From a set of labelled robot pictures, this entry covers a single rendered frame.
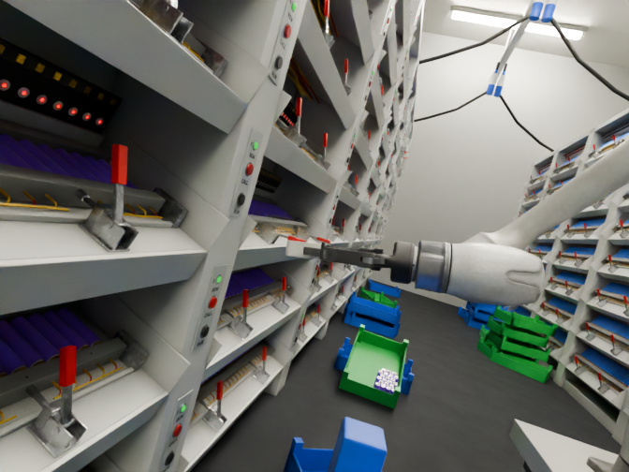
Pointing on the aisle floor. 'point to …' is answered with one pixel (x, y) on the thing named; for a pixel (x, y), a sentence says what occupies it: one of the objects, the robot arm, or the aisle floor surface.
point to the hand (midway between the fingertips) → (305, 249)
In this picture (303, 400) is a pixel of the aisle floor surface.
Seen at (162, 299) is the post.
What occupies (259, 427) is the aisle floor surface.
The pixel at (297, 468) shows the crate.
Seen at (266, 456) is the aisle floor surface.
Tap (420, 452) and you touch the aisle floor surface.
